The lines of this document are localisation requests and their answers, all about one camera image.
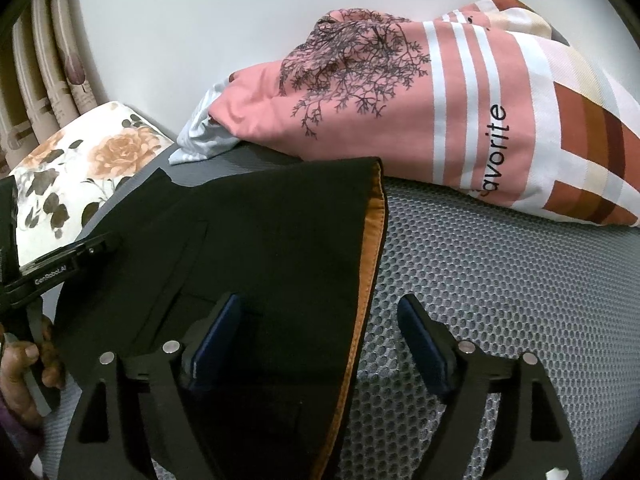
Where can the person's left hand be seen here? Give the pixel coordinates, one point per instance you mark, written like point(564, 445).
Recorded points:
point(20, 375)

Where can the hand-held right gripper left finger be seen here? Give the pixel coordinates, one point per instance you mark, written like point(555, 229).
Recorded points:
point(220, 342)

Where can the black pants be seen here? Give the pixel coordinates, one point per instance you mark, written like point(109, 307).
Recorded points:
point(280, 240)

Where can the grey mesh mattress pad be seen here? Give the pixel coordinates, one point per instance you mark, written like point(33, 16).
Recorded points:
point(490, 290)

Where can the beige ribbed headboard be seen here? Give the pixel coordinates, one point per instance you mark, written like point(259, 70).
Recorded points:
point(45, 60)

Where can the pink checked printed blanket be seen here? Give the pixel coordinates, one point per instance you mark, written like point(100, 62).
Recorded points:
point(450, 125)

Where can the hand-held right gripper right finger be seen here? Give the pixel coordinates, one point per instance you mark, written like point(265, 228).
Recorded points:
point(425, 345)

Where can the white striped cloth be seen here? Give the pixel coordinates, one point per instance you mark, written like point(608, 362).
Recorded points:
point(200, 135)

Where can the floral pillow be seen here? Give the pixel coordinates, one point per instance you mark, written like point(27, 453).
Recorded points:
point(90, 170)

